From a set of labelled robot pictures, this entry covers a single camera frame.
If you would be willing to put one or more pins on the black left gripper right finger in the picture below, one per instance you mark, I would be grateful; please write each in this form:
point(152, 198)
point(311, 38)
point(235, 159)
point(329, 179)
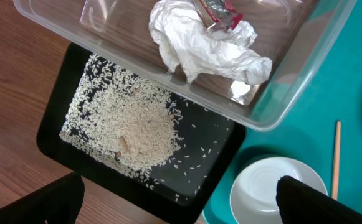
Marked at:
point(301, 204)

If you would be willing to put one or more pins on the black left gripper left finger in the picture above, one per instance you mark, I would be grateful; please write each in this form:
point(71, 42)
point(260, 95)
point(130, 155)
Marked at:
point(57, 202)

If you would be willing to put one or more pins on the grey bowl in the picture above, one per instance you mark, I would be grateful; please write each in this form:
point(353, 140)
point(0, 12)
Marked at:
point(253, 193)

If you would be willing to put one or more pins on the wooden chopstick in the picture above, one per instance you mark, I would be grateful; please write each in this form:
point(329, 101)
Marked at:
point(336, 162)

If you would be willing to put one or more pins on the rice pile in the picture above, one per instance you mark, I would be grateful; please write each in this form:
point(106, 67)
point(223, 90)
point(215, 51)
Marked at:
point(123, 121)

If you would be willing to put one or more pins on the white napkin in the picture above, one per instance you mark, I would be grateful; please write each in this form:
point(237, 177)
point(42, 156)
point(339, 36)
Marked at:
point(184, 41)

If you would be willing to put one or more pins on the red snack wrapper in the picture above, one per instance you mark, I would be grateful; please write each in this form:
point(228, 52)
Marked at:
point(218, 14)

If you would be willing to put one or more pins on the clear plastic waste bin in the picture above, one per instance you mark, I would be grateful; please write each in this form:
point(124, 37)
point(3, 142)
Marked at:
point(295, 35)

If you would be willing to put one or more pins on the teal serving tray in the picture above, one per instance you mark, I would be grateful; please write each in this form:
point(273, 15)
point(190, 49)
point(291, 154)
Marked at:
point(307, 133)

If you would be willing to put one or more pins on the black tray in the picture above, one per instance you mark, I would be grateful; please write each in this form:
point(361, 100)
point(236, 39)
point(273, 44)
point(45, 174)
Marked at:
point(175, 192)

